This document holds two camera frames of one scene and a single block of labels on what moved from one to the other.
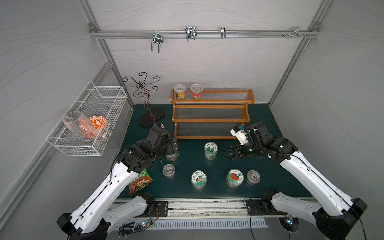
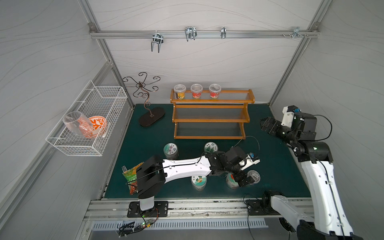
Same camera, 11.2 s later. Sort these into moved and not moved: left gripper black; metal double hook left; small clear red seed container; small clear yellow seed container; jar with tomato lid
Moved: left gripper black
Not moved: jar with tomato lid; small clear red seed container; metal double hook left; small clear yellow seed container
